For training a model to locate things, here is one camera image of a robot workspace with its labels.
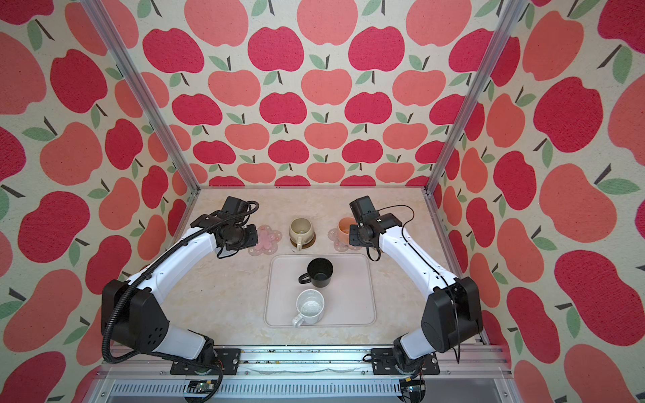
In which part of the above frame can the peach pink mug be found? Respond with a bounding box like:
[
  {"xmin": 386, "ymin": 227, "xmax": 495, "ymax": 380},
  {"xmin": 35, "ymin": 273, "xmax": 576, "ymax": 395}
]
[{"xmin": 337, "ymin": 217, "xmax": 356, "ymax": 245}]

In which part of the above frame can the pink flower coaster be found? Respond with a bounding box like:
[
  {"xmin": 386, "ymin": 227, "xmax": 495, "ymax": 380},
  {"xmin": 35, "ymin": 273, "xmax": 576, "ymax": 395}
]
[
  {"xmin": 249, "ymin": 225, "xmax": 282, "ymax": 256},
  {"xmin": 328, "ymin": 228, "xmax": 360, "ymax": 253}
]

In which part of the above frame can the black mug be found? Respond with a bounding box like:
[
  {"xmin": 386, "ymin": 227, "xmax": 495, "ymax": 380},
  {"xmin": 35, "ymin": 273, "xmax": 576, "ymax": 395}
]
[{"xmin": 298, "ymin": 258, "xmax": 334, "ymax": 288}]

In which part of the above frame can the brown wooden round coaster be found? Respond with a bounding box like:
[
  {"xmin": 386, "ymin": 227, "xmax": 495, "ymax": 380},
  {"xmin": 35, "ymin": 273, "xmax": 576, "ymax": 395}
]
[{"xmin": 289, "ymin": 236, "xmax": 316, "ymax": 250}]

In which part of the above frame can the beige mug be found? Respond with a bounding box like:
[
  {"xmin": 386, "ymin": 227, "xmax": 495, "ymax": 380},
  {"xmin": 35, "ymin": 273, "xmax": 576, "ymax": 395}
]
[{"xmin": 289, "ymin": 218, "xmax": 316, "ymax": 249}]

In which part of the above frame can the white mug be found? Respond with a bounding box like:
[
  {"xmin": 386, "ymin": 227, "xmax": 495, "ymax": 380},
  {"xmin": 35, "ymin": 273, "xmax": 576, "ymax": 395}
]
[{"xmin": 292, "ymin": 289, "xmax": 325, "ymax": 327}]

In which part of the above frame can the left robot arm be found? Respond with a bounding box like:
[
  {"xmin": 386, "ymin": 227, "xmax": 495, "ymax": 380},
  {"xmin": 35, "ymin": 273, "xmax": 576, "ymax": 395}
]
[{"xmin": 101, "ymin": 196, "xmax": 260, "ymax": 369}]

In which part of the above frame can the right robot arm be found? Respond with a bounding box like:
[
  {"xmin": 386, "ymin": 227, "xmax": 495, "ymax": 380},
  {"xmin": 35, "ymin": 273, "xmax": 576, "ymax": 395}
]
[{"xmin": 349, "ymin": 196, "xmax": 483, "ymax": 374}]

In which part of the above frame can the clear plastic tray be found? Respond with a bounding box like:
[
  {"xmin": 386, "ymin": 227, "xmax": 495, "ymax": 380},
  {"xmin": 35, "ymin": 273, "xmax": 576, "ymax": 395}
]
[{"xmin": 264, "ymin": 255, "xmax": 376, "ymax": 328}]

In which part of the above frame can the left aluminium corner post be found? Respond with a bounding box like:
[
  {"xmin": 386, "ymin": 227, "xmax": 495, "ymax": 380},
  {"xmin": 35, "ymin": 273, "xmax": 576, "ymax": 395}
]
[{"xmin": 81, "ymin": 1, "xmax": 201, "ymax": 196}]

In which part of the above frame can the aluminium corner post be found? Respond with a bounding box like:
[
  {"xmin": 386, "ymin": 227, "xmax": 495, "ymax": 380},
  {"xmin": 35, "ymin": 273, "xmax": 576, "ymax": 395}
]
[
  {"xmin": 81, "ymin": 1, "xmax": 201, "ymax": 196},
  {"xmin": 424, "ymin": 0, "xmax": 528, "ymax": 197}
]

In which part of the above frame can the right aluminium corner post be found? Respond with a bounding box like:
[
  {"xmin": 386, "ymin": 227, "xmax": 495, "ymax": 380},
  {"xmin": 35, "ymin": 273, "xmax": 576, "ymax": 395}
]
[{"xmin": 424, "ymin": 0, "xmax": 528, "ymax": 197}]

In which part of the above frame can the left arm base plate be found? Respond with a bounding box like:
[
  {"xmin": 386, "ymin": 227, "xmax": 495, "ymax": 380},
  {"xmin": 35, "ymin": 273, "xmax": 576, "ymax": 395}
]
[{"xmin": 170, "ymin": 348, "xmax": 241, "ymax": 376}]

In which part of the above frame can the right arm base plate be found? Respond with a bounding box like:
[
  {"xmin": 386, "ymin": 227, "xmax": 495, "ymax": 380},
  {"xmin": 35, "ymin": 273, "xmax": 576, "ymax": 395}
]
[{"xmin": 364, "ymin": 348, "xmax": 441, "ymax": 376}]

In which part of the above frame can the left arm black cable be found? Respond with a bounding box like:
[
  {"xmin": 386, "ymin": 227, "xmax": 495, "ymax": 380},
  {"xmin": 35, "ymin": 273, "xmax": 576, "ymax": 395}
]
[{"xmin": 100, "ymin": 200, "xmax": 260, "ymax": 403}]

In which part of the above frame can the aluminium front rail frame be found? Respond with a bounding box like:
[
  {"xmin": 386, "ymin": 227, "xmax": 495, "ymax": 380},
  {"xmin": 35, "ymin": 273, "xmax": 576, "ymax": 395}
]
[{"xmin": 77, "ymin": 344, "xmax": 522, "ymax": 402}]

